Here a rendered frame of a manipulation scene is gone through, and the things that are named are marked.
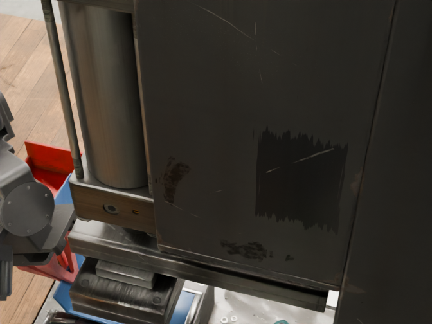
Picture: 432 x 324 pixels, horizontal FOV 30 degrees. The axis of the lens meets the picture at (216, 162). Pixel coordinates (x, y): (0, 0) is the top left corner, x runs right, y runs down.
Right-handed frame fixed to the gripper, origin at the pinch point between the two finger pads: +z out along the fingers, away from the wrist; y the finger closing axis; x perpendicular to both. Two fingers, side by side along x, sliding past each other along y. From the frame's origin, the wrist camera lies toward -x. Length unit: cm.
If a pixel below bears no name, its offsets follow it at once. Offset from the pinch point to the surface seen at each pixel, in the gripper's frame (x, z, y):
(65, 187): 19.2, 3.9, -12.8
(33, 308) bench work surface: 0.6, 7.5, -11.5
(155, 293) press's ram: -7.1, -6.0, 17.8
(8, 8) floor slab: 165, 51, -142
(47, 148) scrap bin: 23.6, -0.1, -15.7
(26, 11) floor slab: 165, 54, -135
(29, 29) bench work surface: 55, -2, -35
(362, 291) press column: -8.3, -7.4, 39.8
